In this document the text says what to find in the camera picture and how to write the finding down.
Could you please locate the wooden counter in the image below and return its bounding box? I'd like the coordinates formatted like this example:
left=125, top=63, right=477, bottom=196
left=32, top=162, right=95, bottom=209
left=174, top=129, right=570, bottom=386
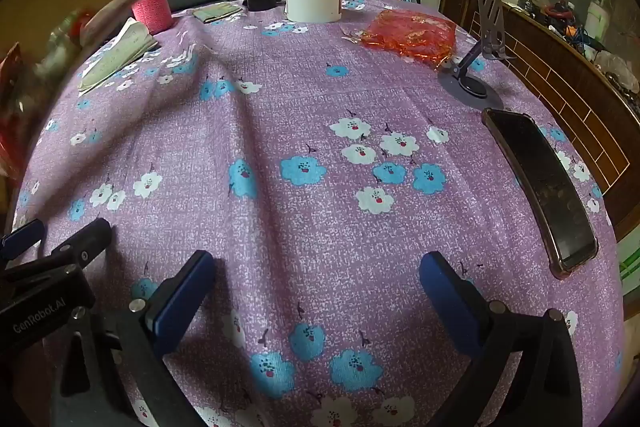
left=440, top=0, right=640, bottom=243

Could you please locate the grey phone stand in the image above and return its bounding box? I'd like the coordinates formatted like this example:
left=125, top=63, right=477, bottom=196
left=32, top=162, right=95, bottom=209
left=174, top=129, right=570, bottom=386
left=438, top=0, right=516, bottom=110

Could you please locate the folded paper booklet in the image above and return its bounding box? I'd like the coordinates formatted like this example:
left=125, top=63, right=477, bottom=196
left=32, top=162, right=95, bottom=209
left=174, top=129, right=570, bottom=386
left=78, top=18, right=161, bottom=96

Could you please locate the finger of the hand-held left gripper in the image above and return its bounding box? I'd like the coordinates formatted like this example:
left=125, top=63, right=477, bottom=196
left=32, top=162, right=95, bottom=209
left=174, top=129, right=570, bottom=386
left=0, top=217, right=113, bottom=283
left=0, top=219, right=46, bottom=264

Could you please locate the bottle with pink sleeve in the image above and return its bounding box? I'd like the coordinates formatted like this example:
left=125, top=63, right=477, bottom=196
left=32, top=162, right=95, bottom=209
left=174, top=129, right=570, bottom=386
left=131, top=0, right=169, bottom=35

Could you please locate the white plastic bottle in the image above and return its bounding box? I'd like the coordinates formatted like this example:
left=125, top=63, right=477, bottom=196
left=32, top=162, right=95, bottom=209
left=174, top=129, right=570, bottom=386
left=586, top=0, right=612, bottom=45

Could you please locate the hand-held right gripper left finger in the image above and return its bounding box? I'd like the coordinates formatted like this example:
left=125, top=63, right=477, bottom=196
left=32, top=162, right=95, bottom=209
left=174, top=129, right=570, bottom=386
left=50, top=250, right=217, bottom=427

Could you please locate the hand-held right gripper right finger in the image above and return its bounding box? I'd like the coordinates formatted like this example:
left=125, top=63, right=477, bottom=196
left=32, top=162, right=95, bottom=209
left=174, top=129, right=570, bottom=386
left=419, top=251, right=583, bottom=427

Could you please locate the purple floral tablecloth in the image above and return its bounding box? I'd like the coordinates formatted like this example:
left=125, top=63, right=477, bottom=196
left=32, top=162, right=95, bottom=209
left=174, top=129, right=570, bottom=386
left=10, top=0, right=628, bottom=427

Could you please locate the red plastic bag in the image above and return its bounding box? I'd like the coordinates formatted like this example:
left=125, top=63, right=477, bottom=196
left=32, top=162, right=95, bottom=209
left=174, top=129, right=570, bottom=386
left=342, top=9, right=458, bottom=70

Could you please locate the black smartphone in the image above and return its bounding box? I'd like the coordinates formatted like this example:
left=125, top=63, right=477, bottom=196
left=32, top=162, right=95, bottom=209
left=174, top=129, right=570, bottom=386
left=481, top=108, right=599, bottom=279

